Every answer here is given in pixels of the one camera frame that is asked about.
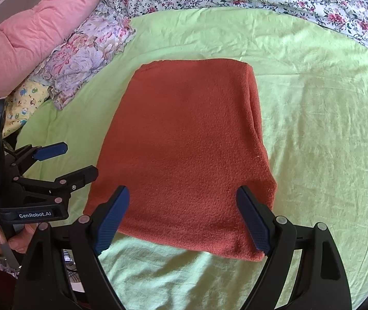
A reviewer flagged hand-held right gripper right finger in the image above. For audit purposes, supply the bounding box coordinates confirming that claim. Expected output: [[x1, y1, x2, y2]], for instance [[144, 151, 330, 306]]
[[236, 185, 352, 310]]

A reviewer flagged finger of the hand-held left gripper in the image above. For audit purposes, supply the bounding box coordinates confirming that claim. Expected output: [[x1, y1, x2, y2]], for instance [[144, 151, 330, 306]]
[[14, 165, 99, 202], [7, 141, 69, 177]]

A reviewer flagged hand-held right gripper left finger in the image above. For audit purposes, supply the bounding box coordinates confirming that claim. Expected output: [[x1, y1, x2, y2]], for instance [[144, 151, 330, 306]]
[[13, 185, 130, 310]]

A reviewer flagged yellow cartoon print cloth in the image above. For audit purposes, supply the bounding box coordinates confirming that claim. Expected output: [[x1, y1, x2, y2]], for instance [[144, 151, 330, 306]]
[[2, 81, 51, 139]]

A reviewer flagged light green bed sheet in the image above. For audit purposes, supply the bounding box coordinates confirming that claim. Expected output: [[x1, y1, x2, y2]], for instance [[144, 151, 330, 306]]
[[16, 6, 368, 310]]

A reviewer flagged purple floral pillow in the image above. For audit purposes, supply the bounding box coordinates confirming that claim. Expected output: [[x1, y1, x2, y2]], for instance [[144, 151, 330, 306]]
[[44, 10, 137, 110]]

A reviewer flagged pink quilt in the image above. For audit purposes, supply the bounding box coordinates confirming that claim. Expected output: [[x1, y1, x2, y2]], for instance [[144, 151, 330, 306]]
[[0, 0, 105, 104]]

